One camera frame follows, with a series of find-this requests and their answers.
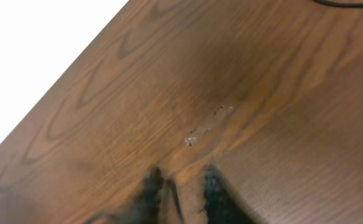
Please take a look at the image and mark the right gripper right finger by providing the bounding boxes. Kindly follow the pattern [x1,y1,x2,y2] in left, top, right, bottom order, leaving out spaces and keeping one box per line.
[200,165,257,224]

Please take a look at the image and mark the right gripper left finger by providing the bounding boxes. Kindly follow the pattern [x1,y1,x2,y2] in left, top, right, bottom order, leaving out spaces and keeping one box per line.
[84,166,183,224]

